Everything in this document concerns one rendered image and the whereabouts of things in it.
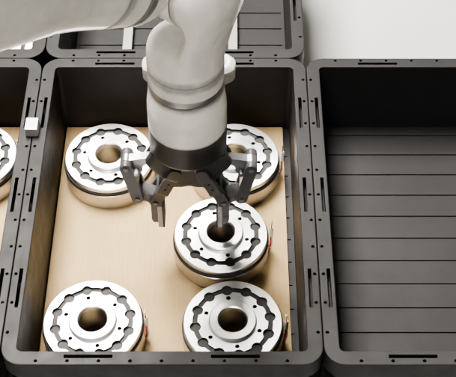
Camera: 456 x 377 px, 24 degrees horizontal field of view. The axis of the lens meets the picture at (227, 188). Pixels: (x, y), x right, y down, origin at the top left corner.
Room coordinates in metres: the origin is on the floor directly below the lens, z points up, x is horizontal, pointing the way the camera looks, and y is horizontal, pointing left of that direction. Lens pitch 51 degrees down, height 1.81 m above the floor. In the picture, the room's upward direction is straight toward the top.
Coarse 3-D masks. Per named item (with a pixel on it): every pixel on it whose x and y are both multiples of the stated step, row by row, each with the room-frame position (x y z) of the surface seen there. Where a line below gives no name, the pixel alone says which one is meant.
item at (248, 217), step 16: (192, 208) 0.73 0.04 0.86; (208, 208) 0.74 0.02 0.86; (240, 208) 0.73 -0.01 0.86; (176, 224) 0.71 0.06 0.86; (192, 224) 0.71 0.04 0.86; (256, 224) 0.71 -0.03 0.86; (176, 240) 0.69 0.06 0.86; (192, 240) 0.69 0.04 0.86; (256, 240) 0.69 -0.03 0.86; (192, 256) 0.67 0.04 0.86; (208, 256) 0.67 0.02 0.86; (224, 256) 0.67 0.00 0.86; (240, 256) 0.67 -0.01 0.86; (256, 256) 0.67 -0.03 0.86; (208, 272) 0.65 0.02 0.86; (224, 272) 0.65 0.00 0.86
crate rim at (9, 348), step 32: (64, 64) 0.89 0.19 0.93; (96, 64) 0.89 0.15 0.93; (128, 64) 0.89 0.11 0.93; (256, 64) 0.89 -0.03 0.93; (288, 64) 0.89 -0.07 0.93; (32, 160) 0.74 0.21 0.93; (32, 192) 0.71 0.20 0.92; (32, 224) 0.66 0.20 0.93; (320, 320) 0.55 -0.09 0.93; (32, 352) 0.51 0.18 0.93; (64, 352) 0.51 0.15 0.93; (96, 352) 0.51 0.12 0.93; (128, 352) 0.51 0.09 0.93; (160, 352) 0.51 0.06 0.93; (192, 352) 0.51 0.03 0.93; (224, 352) 0.51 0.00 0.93; (256, 352) 0.51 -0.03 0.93; (288, 352) 0.51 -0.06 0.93; (320, 352) 0.51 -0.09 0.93
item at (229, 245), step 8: (232, 216) 0.72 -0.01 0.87; (208, 224) 0.71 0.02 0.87; (232, 224) 0.71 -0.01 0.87; (240, 224) 0.71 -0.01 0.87; (200, 232) 0.70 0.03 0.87; (240, 232) 0.70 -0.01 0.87; (200, 240) 0.69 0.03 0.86; (208, 240) 0.69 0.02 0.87; (232, 240) 0.69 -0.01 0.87; (240, 240) 0.69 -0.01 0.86; (208, 248) 0.68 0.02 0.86; (216, 248) 0.68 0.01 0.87; (224, 248) 0.68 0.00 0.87; (232, 248) 0.68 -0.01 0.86
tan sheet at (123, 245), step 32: (256, 128) 0.88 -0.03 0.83; (64, 192) 0.78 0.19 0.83; (192, 192) 0.78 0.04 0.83; (64, 224) 0.73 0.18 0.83; (96, 224) 0.73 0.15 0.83; (128, 224) 0.73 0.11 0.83; (64, 256) 0.69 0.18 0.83; (96, 256) 0.69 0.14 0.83; (128, 256) 0.69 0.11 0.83; (160, 256) 0.69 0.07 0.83; (64, 288) 0.65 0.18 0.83; (128, 288) 0.65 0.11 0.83; (160, 288) 0.65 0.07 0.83; (192, 288) 0.65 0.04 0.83; (288, 288) 0.65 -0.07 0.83; (160, 320) 0.61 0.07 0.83; (288, 320) 0.61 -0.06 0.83
